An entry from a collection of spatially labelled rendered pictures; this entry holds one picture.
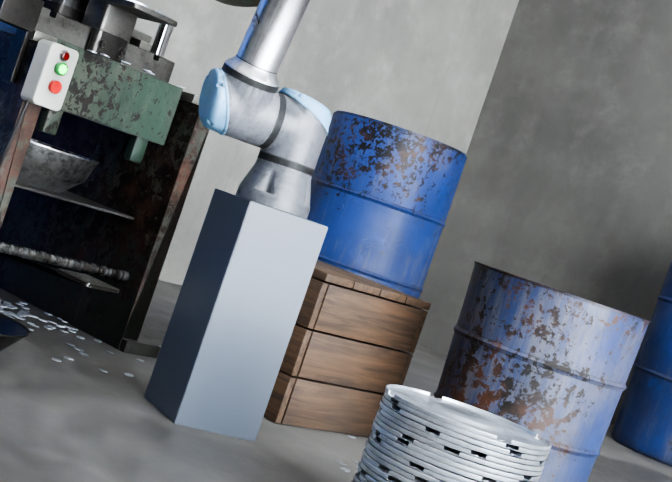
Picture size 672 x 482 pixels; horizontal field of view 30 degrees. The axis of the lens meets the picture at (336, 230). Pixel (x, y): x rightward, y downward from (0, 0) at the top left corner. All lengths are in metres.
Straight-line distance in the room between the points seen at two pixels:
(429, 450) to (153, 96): 1.34
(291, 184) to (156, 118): 0.67
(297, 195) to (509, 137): 3.83
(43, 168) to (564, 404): 1.30
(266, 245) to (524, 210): 3.74
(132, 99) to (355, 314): 0.72
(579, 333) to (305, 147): 0.73
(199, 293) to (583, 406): 0.87
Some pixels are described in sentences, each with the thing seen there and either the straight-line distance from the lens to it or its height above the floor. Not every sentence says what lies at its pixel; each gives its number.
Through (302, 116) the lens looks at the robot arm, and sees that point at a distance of 2.46.
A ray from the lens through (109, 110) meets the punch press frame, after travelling 2.95.
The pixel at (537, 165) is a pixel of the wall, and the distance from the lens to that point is 6.10.
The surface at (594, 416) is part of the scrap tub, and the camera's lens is 2.82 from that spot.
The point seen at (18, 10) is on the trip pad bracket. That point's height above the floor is 0.67.
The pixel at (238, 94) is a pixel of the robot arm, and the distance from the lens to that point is 2.40.
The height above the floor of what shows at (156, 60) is 0.69.
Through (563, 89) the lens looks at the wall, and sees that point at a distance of 6.15.
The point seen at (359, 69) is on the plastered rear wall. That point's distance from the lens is 5.60.
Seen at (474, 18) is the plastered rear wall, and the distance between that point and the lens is 6.18.
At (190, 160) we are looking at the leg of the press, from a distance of 3.05.
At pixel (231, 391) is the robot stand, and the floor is 0.09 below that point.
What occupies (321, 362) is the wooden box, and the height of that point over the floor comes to 0.15.
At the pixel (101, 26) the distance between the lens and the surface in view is 2.98.
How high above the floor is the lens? 0.48
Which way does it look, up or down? 1 degrees down
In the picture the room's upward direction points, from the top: 19 degrees clockwise
